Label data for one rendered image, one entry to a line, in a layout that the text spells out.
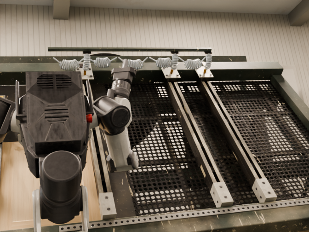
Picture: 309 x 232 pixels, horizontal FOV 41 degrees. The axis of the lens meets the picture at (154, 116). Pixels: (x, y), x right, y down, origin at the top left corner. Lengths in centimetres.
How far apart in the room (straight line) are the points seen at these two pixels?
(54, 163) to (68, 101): 29
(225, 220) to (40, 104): 100
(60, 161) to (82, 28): 472
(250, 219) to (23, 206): 104
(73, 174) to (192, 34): 518
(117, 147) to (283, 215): 88
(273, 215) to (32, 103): 123
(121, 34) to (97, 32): 33
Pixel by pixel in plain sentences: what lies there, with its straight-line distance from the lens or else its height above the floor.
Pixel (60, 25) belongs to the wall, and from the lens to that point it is 589.
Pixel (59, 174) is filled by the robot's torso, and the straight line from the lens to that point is 124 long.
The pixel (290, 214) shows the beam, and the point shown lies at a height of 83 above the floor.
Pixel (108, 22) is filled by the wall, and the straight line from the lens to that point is 601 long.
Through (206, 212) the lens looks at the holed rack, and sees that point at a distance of 196.
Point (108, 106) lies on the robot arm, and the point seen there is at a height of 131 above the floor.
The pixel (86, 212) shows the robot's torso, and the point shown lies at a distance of 141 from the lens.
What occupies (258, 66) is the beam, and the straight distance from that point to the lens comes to 304.
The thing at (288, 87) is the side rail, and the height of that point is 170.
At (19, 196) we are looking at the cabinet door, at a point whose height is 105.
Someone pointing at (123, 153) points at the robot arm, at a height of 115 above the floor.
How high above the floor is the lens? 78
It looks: 17 degrees up
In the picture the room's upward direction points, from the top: 7 degrees counter-clockwise
